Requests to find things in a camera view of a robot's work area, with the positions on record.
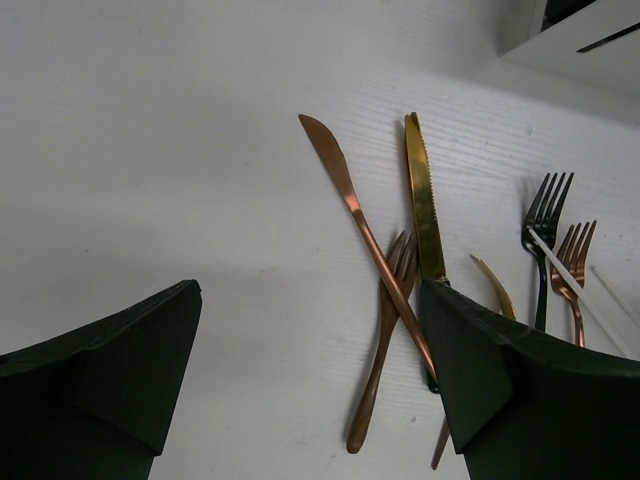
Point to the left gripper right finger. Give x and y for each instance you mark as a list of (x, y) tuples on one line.
[(522, 404)]

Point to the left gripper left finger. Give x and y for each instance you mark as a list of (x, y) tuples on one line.
[(97, 402)]

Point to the white chopstick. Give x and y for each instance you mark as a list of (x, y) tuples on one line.
[(624, 305), (607, 327)]

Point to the rose copper fork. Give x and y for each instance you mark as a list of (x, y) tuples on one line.
[(573, 254)]

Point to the small copper spoon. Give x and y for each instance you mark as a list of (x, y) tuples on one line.
[(440, 446)]

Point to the black fork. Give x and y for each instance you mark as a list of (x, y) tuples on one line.
[(543, 218)]

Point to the copper fork short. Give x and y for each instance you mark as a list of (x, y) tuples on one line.
[(402, 258)]

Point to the copper knife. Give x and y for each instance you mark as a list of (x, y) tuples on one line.
[(334, 162)]

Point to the white utensil caddy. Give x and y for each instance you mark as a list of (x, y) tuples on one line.
[(592, 42)]

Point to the gold fork green handle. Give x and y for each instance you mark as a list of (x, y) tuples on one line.
[(505, 302)]

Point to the gold knife green handle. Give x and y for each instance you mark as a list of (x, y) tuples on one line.
[(426, 228)]

